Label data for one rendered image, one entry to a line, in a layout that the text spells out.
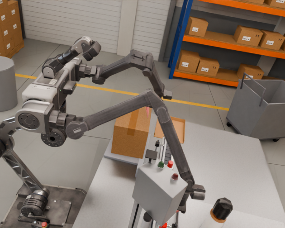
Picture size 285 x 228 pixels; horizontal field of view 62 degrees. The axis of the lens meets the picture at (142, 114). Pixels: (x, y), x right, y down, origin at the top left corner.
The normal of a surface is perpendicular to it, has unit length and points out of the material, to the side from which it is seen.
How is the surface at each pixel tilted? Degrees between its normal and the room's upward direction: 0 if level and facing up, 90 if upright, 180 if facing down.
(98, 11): 90
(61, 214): 0
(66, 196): 0
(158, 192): 90
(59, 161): 0
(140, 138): 90
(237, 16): 90
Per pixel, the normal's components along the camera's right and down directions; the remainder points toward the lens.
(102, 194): 0.16, -0.80
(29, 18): -0.04, 0.58
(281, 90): -0.93, -0.01
